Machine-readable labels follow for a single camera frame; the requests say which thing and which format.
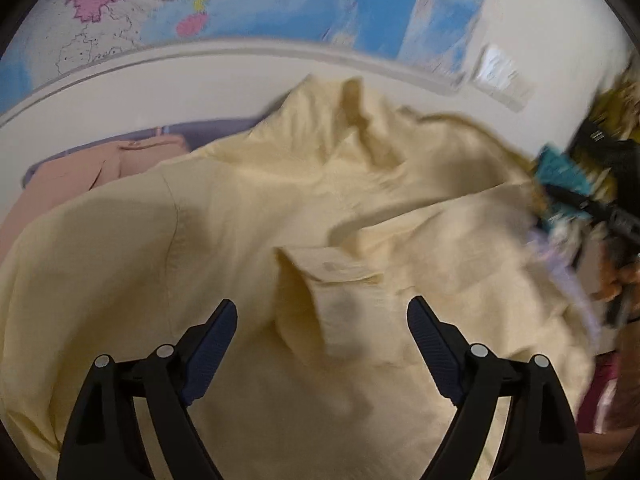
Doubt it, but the white wall socket plate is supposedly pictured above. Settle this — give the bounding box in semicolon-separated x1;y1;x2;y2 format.
500;71;534;109
472;45;520;92

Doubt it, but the purple bed sheet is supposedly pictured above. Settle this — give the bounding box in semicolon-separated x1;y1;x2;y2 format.
22;117;261;186

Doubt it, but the lilac patterned cloth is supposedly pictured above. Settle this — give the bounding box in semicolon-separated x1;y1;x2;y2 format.
527;227;603;353

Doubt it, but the magenta cloth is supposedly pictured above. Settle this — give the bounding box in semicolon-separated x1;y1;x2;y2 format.
579;352;621;435

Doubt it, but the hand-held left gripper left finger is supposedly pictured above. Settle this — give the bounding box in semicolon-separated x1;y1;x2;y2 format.
56;299;238;480

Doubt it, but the pale yellow shirt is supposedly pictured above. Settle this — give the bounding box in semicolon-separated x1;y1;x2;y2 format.
0;75;601;480

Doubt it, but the pink garment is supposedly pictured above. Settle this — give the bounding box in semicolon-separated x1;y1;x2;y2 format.
0;135;190;261

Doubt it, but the person's right hand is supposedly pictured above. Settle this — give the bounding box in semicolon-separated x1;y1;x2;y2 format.
597;254;640;307

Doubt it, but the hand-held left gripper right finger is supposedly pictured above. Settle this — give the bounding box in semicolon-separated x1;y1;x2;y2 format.
406;295;586;480

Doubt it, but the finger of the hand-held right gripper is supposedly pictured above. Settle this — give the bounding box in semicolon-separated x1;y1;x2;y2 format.
536;144;594;196
532;184;619;234

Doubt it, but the colourful wall map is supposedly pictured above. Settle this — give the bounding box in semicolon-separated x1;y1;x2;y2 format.
0;0;497;117

